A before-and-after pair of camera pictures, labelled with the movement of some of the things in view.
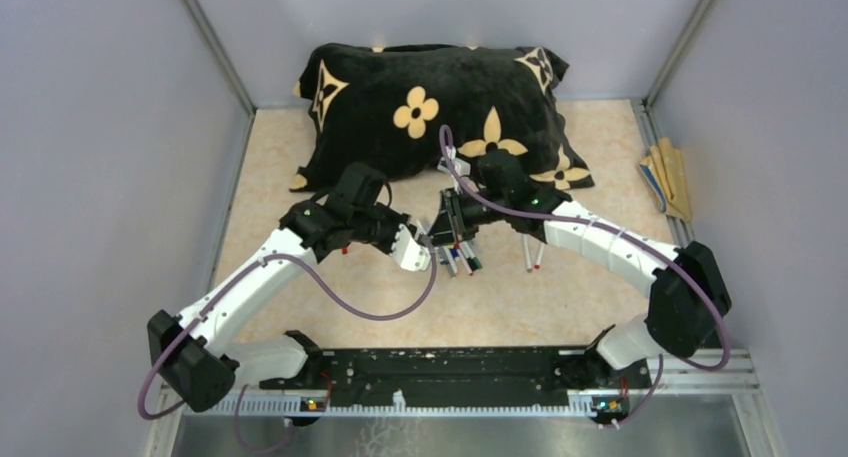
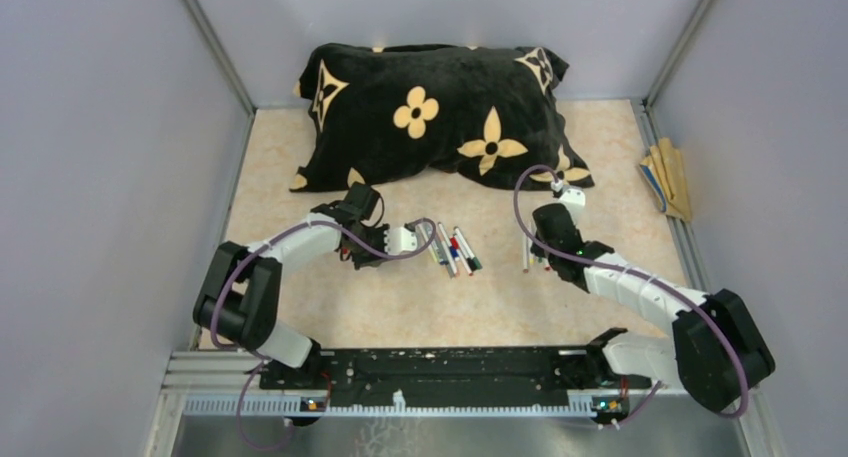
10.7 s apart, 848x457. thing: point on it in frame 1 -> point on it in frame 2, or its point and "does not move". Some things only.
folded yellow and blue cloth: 665,174 does not move
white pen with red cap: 459,251 does not move
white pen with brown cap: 527,254 does not move
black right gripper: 452,220 -> 538,251
